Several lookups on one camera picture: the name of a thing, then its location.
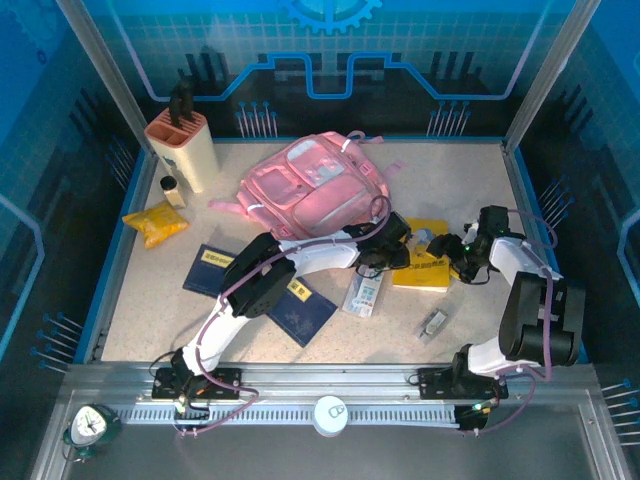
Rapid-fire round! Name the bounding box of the yellow book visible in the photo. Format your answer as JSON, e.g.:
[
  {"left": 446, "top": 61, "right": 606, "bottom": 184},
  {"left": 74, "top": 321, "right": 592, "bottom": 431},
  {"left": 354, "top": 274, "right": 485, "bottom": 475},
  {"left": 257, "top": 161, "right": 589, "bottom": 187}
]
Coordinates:
[{"left": 392, "top": 216, "right": 451, "bottom": 294}]

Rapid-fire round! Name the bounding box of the small clear plastic box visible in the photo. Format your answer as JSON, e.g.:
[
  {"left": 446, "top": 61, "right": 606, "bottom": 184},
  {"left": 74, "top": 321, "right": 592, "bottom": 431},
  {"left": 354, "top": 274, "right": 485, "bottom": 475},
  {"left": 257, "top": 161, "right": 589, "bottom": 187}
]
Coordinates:
[{"left": 415, "top": 307, "right": 451, "bottom": 346}]

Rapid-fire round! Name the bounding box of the pink student backpack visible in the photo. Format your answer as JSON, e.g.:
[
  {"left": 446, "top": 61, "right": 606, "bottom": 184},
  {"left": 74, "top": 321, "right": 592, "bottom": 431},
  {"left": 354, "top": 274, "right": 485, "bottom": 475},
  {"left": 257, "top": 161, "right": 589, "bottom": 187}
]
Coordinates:
[{"left": 207, "top": 129, "right": 406, "bottom": 241}]

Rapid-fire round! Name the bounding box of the dark blue notebook yellow label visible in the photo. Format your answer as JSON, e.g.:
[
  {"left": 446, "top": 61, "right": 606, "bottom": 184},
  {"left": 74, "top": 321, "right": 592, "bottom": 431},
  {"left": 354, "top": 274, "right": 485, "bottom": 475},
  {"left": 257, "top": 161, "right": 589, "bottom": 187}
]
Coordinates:
[
  {"left": 264, "top": 279, "right": 340, "bottom": 349},
  {"left": 182, "top": 243, "right": 239, "bottom": 299}
]

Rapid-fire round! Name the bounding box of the yellow snack bag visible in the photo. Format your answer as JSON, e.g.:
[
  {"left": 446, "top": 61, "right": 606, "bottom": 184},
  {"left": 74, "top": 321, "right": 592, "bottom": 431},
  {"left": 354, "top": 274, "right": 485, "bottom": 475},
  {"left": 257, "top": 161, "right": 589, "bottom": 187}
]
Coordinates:
[{"left": 121, "top": 201, "right": 191, "bottom": 250}]

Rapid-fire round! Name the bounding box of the beige orange knife block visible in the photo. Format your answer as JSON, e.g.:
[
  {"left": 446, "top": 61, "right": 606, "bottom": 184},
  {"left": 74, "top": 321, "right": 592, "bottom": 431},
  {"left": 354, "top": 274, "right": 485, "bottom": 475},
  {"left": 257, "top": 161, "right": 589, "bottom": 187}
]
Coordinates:
[{"left": 143, "top": 110, "right": 221, "bottom": 195}]

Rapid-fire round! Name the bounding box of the small bottle black cap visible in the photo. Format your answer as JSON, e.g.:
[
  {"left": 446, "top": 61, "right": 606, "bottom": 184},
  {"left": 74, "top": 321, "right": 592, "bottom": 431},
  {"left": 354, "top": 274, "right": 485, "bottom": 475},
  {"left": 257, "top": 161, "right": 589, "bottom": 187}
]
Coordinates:
[{"left": 159, "top": 175, "right": 187, "bottom": 210}]

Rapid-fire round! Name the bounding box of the green alarm clock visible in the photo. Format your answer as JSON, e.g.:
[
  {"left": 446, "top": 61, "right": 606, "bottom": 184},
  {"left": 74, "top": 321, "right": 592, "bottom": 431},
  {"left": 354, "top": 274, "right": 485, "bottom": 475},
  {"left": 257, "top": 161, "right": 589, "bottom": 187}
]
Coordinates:
[{"left": 62, "top": 403, "right": 123, "bottom": 461}]

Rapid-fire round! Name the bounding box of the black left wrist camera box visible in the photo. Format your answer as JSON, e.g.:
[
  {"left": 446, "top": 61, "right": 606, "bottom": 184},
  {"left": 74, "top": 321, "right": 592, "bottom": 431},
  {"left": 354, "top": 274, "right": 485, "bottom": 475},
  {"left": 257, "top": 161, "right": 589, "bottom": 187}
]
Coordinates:
[{"left": 382, "top": 210, "right": 414, "bottom": 244}]

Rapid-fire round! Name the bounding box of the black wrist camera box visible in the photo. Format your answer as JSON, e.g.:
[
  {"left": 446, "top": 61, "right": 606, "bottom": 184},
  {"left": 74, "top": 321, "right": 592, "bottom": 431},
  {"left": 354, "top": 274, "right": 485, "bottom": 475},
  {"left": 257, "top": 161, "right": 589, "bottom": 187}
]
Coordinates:
[
  {"left": 382, "top": 210, "right": 414, "bottom": 244},
  {"left": 464, "top": 204, "right": 514, "bottom": 239}
]

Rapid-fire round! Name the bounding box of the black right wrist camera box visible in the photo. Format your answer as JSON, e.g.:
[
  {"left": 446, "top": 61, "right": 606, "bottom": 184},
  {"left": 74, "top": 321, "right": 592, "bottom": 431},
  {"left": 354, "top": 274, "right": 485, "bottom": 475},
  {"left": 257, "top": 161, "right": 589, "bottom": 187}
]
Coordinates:
[{"left": 464, "top": 204, "right": 514, "bottom": 239}]

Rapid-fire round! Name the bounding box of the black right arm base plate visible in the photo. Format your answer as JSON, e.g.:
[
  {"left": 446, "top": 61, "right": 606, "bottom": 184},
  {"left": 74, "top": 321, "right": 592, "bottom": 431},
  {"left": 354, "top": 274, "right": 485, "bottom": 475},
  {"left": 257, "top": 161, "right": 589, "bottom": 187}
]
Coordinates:
[{"left": 417, "top": 367, "right": 509, "bottom": 400}]

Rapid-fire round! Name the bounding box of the aluminium mounting rail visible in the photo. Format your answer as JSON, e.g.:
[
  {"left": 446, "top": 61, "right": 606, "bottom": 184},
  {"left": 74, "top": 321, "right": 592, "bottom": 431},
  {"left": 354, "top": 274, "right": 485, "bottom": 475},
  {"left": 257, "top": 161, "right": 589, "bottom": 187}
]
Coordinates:
[{"left": 64, "top": 363, "right": 601, "bottom": 401}]

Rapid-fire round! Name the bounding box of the aluminium frame post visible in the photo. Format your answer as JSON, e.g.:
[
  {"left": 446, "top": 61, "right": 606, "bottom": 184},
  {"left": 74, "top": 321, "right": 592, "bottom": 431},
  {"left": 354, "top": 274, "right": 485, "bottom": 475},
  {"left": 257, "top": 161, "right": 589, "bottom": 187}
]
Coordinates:
[
  {"left": 54, "top": 0, "right": 157, "bottom": 154},
  {"left": 502, "top": 0, "right": 604, "bottom": 154}
]

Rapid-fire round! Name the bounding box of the slotted grey cable duct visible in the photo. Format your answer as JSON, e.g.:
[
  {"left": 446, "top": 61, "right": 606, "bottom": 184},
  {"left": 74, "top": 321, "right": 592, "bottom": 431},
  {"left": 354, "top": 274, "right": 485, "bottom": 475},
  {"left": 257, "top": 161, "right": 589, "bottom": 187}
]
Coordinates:
[{"left": 119, "top": 403, "right": 461, "bottom": 427}]

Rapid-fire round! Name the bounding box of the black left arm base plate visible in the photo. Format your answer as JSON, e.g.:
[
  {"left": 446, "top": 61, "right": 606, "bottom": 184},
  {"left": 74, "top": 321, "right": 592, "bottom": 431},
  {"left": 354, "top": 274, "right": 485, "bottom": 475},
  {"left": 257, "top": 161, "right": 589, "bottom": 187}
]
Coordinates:
[{"left": 151, "top": 367, "right": 243, "bottom": 400}]

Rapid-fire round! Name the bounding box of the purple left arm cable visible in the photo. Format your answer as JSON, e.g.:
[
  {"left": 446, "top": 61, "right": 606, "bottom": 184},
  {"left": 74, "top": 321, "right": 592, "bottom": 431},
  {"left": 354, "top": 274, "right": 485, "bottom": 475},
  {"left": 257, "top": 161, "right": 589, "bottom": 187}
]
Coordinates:
[{"left": 172, "top": 194, "right": 394, "bottom": 439}]

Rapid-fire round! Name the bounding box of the black knife handle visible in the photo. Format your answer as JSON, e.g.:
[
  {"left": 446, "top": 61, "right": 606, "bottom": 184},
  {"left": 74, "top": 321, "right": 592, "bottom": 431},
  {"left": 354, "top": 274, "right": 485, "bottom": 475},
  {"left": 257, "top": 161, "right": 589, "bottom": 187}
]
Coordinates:
[{"left": 168, "top": 79, "right": 196, "bottom": 126}]

